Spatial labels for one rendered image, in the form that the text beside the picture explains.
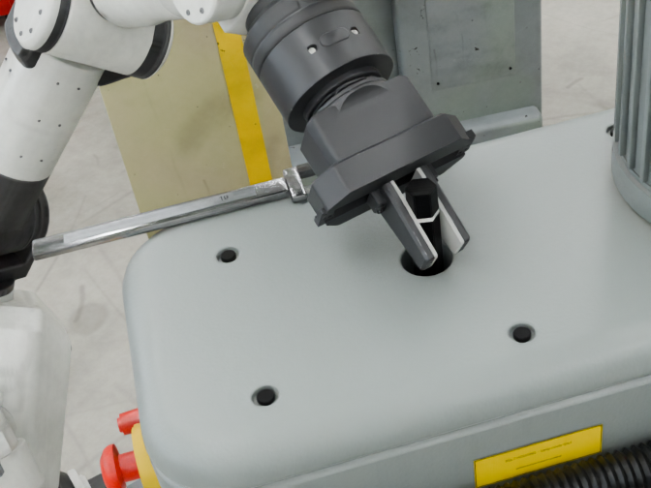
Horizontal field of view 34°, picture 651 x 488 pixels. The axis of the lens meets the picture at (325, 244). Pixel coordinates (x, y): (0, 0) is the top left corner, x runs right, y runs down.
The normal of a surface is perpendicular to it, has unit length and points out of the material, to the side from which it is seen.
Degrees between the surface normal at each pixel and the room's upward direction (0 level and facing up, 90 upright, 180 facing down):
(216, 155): 90
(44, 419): 85
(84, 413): 0
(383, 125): 30
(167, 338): 0
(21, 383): 58
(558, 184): 0
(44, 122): 100
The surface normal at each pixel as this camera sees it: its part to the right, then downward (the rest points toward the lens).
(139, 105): 0.23, 0.61
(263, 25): -0.55, 0.06
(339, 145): 0.14, -0.39
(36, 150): 0.40, 0.69
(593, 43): -0.14, -0.75
